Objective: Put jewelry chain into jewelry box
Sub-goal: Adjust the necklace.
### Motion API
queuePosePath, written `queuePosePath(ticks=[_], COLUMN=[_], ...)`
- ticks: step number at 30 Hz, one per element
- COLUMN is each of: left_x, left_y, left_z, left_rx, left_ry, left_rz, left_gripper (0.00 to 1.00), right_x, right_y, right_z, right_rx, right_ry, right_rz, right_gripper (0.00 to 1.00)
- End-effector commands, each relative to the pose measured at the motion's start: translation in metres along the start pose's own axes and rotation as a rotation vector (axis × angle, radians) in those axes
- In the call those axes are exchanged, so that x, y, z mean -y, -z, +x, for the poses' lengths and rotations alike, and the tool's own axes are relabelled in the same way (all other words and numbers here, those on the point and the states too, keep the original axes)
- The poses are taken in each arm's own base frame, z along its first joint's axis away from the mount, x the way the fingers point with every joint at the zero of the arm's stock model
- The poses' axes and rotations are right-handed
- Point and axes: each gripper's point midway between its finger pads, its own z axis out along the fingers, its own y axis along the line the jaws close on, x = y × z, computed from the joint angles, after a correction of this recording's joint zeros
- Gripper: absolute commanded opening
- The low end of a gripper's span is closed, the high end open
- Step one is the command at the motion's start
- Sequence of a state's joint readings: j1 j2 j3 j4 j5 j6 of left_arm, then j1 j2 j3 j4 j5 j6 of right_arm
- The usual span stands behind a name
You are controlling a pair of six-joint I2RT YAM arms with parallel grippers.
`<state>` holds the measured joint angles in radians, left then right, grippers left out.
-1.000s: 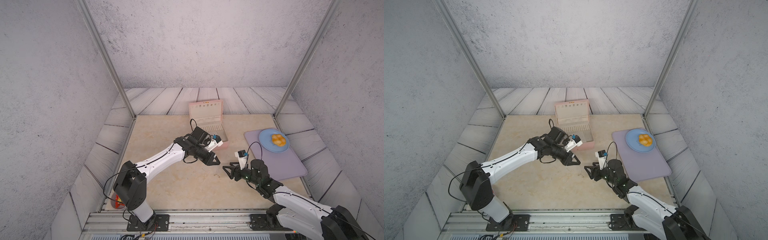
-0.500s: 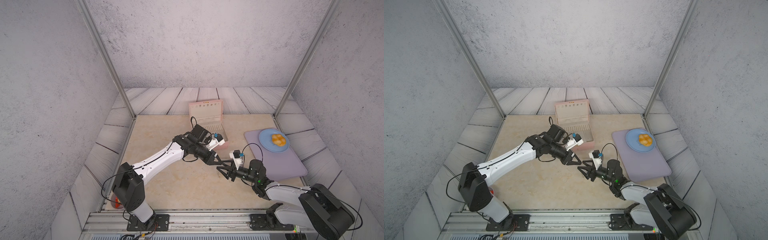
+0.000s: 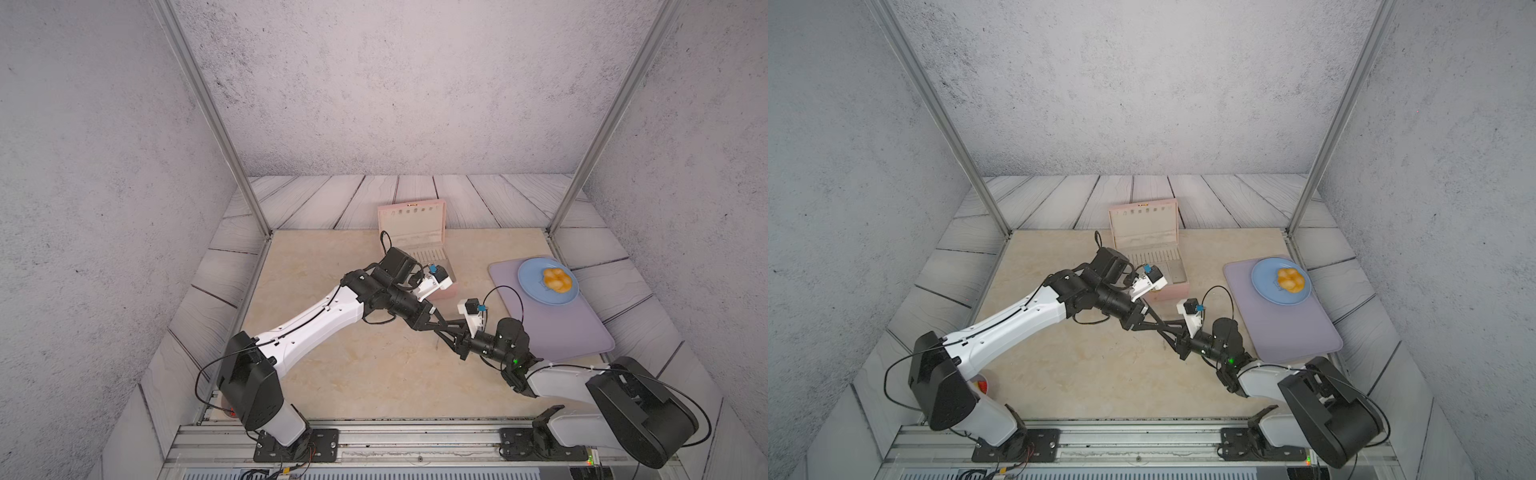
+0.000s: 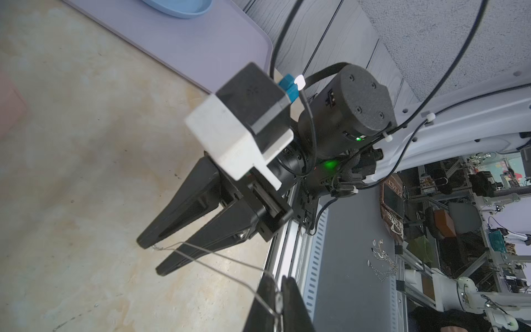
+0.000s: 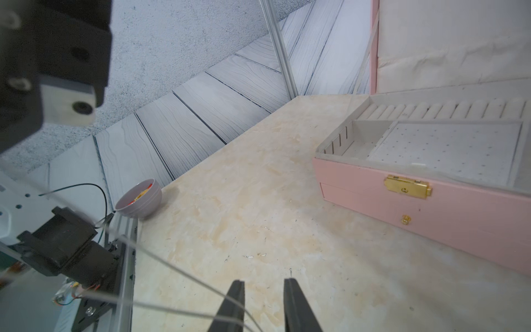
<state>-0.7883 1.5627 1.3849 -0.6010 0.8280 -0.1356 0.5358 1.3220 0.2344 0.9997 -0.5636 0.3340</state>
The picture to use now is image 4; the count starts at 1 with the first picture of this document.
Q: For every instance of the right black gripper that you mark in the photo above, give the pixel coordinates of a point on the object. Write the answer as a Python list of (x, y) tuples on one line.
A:
[(251, 206)]

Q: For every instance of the purple placemat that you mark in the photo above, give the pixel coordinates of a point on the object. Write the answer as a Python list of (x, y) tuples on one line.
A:
[(207, 51)]

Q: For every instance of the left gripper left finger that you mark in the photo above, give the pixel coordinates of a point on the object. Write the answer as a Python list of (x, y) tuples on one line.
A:
[(266, 311)]

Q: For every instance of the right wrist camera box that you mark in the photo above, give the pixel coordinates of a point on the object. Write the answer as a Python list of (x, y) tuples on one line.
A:
[(246, 123)]

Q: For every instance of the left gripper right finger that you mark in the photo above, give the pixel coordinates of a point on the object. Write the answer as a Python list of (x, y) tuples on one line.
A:
[(295, 316)]

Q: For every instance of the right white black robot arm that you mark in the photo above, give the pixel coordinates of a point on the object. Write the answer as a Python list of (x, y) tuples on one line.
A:
[(356, 139)]

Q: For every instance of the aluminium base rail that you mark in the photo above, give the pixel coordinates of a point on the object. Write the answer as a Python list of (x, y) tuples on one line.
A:
[(294, 253)]

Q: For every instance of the pink jewelry box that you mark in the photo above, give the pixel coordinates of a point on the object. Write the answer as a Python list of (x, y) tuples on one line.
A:
[(13, 106)]

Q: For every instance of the blue plate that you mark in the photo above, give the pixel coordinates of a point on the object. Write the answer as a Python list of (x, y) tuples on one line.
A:
[(182, 9)]

